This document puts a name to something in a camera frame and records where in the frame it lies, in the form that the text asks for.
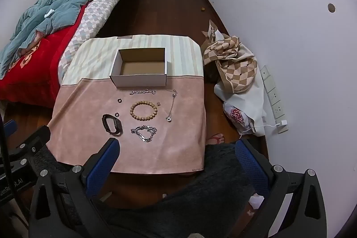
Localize checkered cloth pile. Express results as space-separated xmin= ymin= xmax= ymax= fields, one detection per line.
xmin=214 ymin=32 xmax=265 ymax=136

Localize checkered grey duvet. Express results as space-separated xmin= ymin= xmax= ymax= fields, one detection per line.
xmin=58 ymin=0 xmax=137 ymax=81

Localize person's foot in red sandal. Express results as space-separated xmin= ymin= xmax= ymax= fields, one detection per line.
xmin=207 ymin=133 xmax=225 ymax=145

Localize wooden bead bracelet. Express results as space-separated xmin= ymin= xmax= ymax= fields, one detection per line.
xmin=130 ymin=100 xmax=158 ymax=120

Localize silver pendant necklace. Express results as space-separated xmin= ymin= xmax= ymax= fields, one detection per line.
xmin=166 ymin=89 xmax=178 ymax=123

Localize beige checkered cloth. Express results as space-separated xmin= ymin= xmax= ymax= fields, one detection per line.
xmin=201 ymin=32 xmax=257 ymax=93

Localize silver charm bracelet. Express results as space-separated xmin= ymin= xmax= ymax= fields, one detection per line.
xmin=130 ymin=89 xmax=156 ymax=96

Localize white red-print plastic bag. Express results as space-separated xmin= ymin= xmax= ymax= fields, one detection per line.
xmin=223 ymin=103 xmax=255 ymax=134

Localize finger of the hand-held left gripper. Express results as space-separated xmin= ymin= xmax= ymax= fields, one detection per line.
xmin=7 ymin=126 xmax=51 ymax=169
xmin=4 ymin=119 xmax=18 ymax=141

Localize white cardboard box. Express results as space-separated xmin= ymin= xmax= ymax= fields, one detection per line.
xmin=110 ymin=48 xmax=170 ymax=88

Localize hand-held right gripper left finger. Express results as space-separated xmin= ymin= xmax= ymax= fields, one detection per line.
xmin=29 ymin=138 xmax=121 ymax=238

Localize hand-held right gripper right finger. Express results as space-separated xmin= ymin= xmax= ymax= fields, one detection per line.
xmin=235 ymin=138 xmax=327 ymax=238

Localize black smart band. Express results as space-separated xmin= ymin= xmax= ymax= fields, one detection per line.
xmin=102 ymin=114 xmax=123 ymax=136

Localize person's dark fuzzy pants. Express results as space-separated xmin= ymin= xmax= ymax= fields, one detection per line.
xmin=31 ymin=143 xmax=268 ymax=238

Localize pink striped tablecloth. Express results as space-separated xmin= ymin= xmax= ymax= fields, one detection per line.
xmin=46 ymin=34 xmax=207 ymax=176

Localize thick silver chain bracelet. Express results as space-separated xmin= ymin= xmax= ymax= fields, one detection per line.
xmin=131 ymin=126 xmax=157 ymax=144

